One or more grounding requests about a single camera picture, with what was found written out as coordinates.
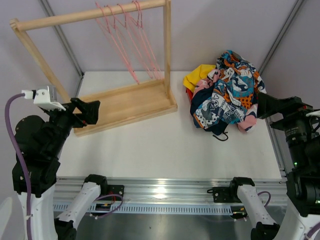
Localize red plastic bin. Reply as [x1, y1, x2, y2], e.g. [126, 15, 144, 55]
[185, 88, 194, 102]

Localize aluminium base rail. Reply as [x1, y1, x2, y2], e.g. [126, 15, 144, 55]
[53, 177, 287, 215]

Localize blue orange patterned shorts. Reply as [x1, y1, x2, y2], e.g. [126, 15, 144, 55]
[191, 49, 268, 130]

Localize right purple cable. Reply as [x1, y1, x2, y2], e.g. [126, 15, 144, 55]
[232, 191, 320, 240]

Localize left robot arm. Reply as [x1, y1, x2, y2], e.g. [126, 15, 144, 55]
[5, 98, 109, 240]

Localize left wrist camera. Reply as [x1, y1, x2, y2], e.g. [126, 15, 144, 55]
[21, 85, 66, 111]

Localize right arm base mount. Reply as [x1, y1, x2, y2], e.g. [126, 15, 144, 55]
[206, 177, 255, 203]

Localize pink patterned shorts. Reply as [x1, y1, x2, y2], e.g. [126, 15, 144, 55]
[192, 68, 258, 133]

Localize pink hanger of camouflage shorts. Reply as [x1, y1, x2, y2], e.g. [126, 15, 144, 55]
[133, 0, 162, 80]

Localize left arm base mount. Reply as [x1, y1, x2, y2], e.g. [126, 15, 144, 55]
[101, 184, 125, 202]

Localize pink hanger of yellow shorts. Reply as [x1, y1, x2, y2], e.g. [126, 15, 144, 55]
[130, 0, 162, 80]

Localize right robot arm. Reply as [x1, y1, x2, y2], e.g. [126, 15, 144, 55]
[228, 93, 320, 240]

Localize yellow shorts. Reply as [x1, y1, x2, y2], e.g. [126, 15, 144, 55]
[182, 64, 216, 93]

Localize wooden clothes rack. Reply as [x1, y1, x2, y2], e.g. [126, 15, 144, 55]
[9, 0, 178, 136]

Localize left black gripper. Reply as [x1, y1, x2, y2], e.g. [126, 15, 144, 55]
[43, 95, 100, 156]

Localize navy blue shorts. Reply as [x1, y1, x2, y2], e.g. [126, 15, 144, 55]
[190, 86, 229, 142]

